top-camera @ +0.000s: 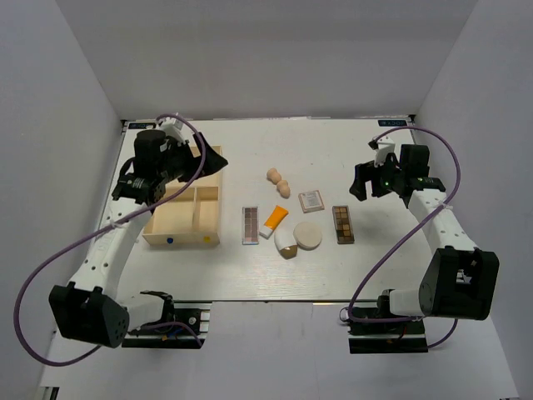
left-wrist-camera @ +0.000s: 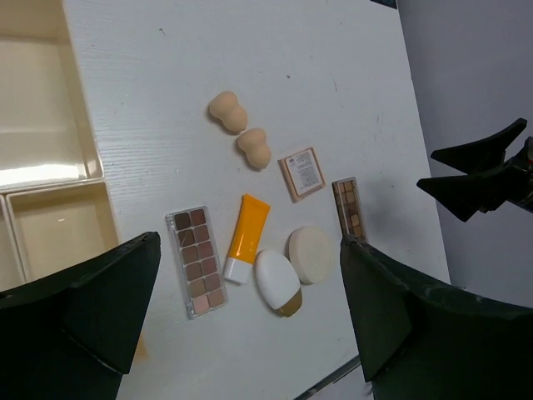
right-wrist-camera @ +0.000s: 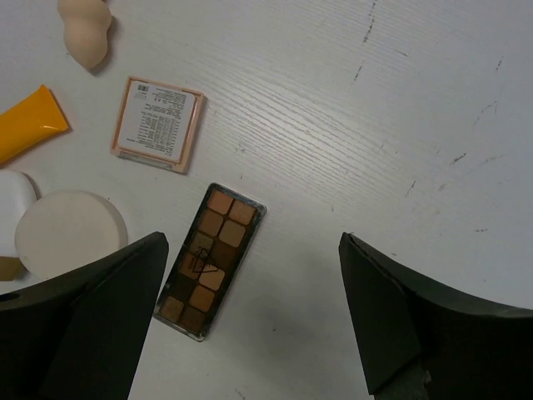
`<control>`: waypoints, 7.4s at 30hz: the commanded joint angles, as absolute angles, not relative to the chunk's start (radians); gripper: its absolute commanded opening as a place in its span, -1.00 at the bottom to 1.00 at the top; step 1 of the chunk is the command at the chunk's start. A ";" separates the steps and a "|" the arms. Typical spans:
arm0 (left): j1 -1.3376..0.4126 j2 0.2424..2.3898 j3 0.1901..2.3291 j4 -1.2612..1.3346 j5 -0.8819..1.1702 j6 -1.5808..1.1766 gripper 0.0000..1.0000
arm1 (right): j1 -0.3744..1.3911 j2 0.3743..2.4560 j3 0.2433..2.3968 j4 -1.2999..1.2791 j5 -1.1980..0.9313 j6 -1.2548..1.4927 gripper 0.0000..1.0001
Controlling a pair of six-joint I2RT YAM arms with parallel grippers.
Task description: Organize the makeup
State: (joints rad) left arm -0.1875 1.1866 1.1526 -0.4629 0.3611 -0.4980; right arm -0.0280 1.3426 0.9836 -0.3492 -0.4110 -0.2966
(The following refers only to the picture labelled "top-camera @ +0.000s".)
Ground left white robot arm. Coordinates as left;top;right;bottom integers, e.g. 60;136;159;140
48;128;228;348

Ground square pink compact box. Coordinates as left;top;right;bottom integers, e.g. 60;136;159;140
298;190;325;213

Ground wooden organizer tray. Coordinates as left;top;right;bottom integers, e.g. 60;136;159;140
142;171;223;248

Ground round beige powder puff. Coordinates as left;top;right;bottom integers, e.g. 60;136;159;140
293;222;322;250

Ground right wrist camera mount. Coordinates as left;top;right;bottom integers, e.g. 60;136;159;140
368;135;396;168

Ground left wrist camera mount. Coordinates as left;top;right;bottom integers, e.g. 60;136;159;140
157;117;187;144

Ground brown eyeshadow palette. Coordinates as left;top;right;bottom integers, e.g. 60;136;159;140
332;206;355;244

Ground orange cosmetic tube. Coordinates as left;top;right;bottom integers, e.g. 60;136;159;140
259;206;288;239

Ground peach gourd makeup sponge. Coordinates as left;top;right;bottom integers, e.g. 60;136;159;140
266;167;291;199

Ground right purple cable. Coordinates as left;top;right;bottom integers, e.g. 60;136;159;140
339;127;462;349

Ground pink eyeshadow palette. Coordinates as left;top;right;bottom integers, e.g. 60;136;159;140
242;207;259;245

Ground white egg-shaped gold-tip case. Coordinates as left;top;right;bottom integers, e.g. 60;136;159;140
274;227;298;259

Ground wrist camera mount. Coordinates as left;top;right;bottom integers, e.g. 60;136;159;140
157;117;187;144
368;135;396;168

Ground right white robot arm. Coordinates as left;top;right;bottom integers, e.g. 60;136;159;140
350;140;500;333

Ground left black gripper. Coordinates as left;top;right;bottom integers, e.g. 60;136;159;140
158;132;228;183

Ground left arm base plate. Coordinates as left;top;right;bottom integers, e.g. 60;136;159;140
122;302;212;349

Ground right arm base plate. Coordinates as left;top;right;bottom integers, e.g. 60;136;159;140
339;307;428;354

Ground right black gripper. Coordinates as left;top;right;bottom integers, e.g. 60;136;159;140
349;152;405;202

